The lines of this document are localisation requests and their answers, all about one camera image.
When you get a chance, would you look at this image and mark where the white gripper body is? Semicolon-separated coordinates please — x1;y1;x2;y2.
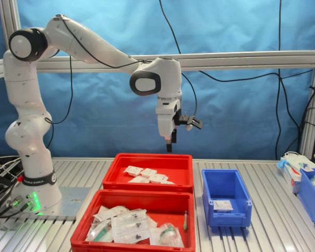
155;99;182;139

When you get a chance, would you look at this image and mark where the red plastic crate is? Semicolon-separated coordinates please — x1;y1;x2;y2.
102;153;194;194
70;189;196;252

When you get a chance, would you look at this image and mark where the blue curtain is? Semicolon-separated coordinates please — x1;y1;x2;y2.
0;0;315;161

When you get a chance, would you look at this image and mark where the blue open-front storage bin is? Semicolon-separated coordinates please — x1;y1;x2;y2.
201;169;253;228
298;167;315;224

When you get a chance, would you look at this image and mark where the clear plastic pouch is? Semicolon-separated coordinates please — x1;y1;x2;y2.
145;212;159;229

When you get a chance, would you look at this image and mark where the white printed paper pouch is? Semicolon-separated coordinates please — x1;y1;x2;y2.
93;205;131;222

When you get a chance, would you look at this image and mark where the strip of needle blister packs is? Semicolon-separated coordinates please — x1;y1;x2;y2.
111;209;151;244

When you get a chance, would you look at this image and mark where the green syringe package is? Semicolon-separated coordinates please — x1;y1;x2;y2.
85;219;113;243

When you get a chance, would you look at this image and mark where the white medical carton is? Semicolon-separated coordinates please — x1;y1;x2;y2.
280;157;305;194

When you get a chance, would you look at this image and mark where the stack of face masks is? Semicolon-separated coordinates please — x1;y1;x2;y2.
277;151;312;171

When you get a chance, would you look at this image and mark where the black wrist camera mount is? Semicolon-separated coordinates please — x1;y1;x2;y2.
173;111;203;131

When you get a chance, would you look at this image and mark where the aluminium profile frame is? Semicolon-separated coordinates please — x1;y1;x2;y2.
0;0;315;161

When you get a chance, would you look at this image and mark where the black hanging cable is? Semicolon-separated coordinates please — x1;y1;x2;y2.
159;0;314;82

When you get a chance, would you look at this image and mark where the pouch with green ring part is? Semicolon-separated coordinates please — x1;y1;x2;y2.
149;222;184;248

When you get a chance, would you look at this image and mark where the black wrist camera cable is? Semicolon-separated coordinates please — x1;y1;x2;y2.
44;15;200;150

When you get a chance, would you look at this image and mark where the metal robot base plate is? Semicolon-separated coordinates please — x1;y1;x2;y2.
10;186;92;222

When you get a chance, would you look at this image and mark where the black vertical cable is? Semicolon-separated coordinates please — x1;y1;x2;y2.
274;0;283;160

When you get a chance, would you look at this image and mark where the tangled cable bundle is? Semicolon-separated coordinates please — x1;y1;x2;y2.
0;155;26;220

